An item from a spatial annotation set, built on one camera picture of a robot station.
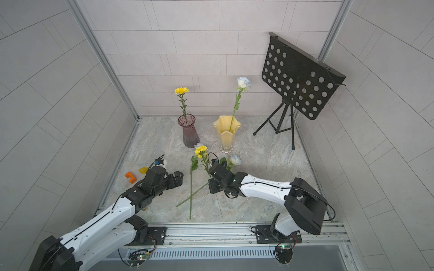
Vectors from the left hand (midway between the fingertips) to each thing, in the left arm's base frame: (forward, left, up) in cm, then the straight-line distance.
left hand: (180, 174), depth 84 cm
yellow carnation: (+32, 0, +27) cm, 42 cm away
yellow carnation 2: (+11, -10, +4) cm, 15 cm away
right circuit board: (-32, -47, -5) cm, 57 cm away
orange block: (+1, +27, -4) cm, 28 cm away
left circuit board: (-33, +11, -4) cm, 35 cm away
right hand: (-5, -16, -1) cm, 16 cm away
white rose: (+8, -28, +1) cm, 29 cm away
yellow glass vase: (+15, -23, +12) cm, 30 cm away
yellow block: (+4, +20, -3) cm, 21 cm away
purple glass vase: (+20, -3, +4) cm, 21 cm away
